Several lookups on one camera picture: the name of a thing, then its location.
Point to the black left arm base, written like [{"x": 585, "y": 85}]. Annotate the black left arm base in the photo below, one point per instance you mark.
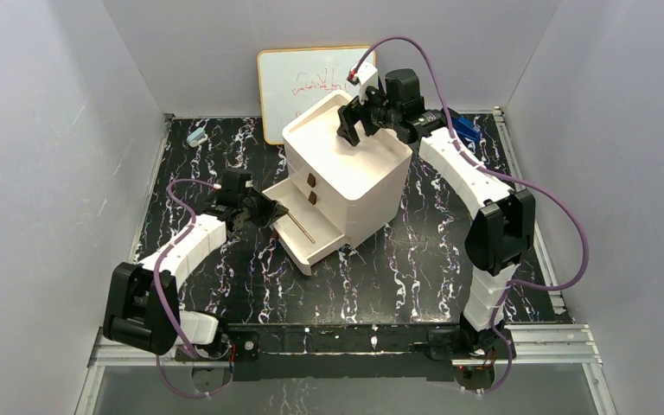
[{"x": 232, "y": 343}]

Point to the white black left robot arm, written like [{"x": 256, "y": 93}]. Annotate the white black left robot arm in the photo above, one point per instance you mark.
[{"x": 142, "y": 309}]

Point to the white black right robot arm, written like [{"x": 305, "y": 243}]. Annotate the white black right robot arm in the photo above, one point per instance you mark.
[{"x": 502, "y": 219}]

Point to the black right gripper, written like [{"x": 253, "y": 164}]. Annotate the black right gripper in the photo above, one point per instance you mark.
[{"x": 357, "y": 114}]

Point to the white bottom drawer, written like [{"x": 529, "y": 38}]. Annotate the white bottom drawer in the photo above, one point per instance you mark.
[{"x": 302, "y": 252}]

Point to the light blue small stapler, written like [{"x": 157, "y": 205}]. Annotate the light blue small stapler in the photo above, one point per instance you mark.
[{"x": 197, "y": 137}]

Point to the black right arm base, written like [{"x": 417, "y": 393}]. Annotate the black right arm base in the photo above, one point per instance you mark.
[{"x": 459, "y": 341}]

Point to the blue black stapler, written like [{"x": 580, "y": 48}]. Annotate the blue black stapler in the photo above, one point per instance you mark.
[{"x": 465, "y": 128}]

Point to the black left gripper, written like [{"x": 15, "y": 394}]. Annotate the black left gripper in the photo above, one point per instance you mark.
[{"x": 260, "y": 209}]

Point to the thin wooden makeup pencil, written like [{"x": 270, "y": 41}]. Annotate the thin wooden makeup pencil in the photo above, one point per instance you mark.
[{"x": 292, "y": 218}]

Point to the yellow framed whiteboard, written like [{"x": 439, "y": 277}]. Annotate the yellow framed whiteboard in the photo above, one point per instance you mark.
[{"x": 292, "y": 80}]

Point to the white drawer organizer box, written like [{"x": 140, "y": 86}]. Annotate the white drawer organizer box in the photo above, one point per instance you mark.
[{"x": 357, "y": 188}]

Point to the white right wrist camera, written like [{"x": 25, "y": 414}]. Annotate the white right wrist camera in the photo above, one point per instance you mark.
[{"x": 364, "y": 77}]

